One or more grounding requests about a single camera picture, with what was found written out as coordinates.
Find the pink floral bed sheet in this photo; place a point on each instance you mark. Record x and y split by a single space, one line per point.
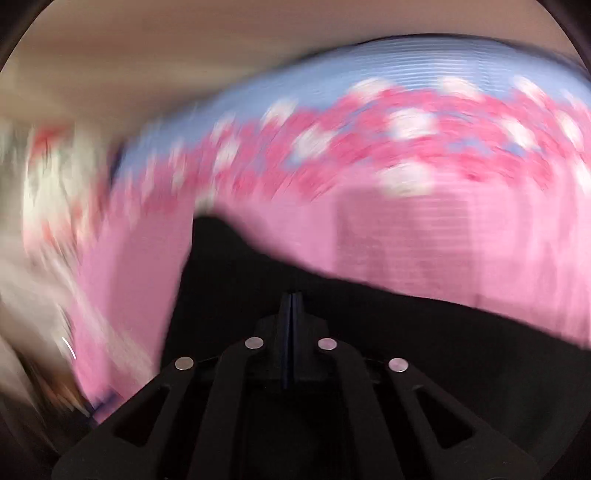
415 230

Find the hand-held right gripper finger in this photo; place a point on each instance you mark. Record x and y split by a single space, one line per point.
296 341
286 341

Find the black pants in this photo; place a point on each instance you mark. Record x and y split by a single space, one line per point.
415 350

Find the white pink floral quilt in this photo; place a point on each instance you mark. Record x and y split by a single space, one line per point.
51 184

